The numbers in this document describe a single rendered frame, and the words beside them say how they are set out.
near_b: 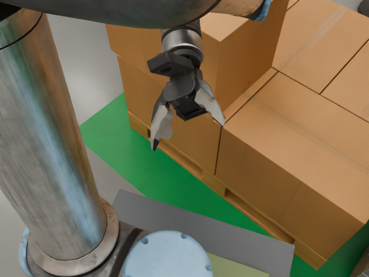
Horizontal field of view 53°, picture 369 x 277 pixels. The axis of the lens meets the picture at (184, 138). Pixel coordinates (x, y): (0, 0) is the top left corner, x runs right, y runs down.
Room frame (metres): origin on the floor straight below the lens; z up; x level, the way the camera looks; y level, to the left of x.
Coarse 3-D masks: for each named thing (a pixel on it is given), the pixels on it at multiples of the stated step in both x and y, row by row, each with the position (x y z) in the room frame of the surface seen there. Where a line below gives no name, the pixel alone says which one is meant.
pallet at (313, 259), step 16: (128, 112) 1.24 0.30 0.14; (144, 128) 1.16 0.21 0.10; (160, 144) 1.11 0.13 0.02; (176, 160) 1.01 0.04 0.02; (192, 160) 0.94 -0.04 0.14; (208, 176) 0.87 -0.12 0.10; (224, 192) 0.80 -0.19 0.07; (240, 208) 0.74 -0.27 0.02; (256, 208) 0.68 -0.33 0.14; (272, 224) 0.66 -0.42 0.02; (288, 240) 0.58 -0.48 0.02; (304, 256) 0.50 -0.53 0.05; (320, 256) 0.47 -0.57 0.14
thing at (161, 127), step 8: (160, 112) 0.45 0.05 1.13; (168, 112) 0.45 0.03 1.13; (160, 120) 0.43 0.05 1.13; (168, 120) 0.44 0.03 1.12; (152, 128) 0.42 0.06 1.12; (160, 128) 0.42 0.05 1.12; (168, 128) 0.44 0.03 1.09; (152, 136) 0.40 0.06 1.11; (160, 136) 0.42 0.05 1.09; (168, 136) 0.43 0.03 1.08; (152, 144) 0.39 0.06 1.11
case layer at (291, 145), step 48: (288, 48) 1.28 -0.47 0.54; (336, 48) 1.28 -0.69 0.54; (144, 96) 1.14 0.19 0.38; (240, 96) 1.00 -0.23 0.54; (288, 96) 1.00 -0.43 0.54; (336, 96) 1.00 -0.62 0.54; (192, 144) 0.94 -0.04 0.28; (240, 144) 0.78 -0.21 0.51; (288, 144) 0.76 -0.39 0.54; (336, 144) 0.76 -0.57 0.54; (240, 192) 0.75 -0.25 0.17; (288, 192) 0.62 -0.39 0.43; (336, 192) 0.57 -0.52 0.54; (336, 240) 0.47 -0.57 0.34
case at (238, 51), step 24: (288, 0) 1.16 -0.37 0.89; (216, 24) 0.95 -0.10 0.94; (240, 24) 0.95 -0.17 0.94; (264, 24) 1.05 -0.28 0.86; (120, 48) 1.22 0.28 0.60; (144, 48) 1.11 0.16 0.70; (216, 48) 0.88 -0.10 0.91; (240, 48) 0.96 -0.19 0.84; (264, 48) 1.08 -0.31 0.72; (144, 72) 1.12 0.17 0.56; (216, 72) 0.87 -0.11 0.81; (240, 72) 0.98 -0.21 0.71; (264, 72) 1.12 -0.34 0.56; (216, 96) 0.88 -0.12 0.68
